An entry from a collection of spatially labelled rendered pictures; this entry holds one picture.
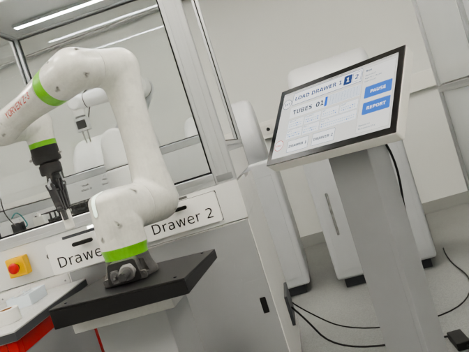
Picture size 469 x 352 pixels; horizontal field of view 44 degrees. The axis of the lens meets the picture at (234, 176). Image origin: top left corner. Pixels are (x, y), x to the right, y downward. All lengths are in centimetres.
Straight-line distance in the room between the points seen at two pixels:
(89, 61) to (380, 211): 101
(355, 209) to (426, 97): 338
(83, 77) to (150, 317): 66
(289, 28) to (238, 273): 343
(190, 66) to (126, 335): 100
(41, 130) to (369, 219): 113
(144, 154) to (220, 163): 48
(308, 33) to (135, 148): 371
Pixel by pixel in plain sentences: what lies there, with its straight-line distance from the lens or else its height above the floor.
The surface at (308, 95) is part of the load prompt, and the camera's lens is 203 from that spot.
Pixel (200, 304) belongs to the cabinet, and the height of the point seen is 54.
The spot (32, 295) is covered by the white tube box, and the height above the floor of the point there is 79.
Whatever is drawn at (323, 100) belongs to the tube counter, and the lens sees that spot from 196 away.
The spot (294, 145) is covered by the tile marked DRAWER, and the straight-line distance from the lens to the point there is 194.
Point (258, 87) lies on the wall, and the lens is 524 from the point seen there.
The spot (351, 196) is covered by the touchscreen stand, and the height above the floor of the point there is 78.
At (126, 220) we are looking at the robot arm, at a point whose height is 96.
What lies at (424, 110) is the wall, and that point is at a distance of 526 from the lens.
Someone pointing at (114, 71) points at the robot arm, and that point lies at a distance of 170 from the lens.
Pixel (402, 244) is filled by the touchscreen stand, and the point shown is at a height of 59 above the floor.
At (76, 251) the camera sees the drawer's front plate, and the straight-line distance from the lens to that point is 208.
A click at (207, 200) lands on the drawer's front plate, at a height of 90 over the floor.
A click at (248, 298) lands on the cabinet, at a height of 51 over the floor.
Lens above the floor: 105
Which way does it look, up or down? 3 degrees down
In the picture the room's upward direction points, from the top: 17 degrees counter-clockwise
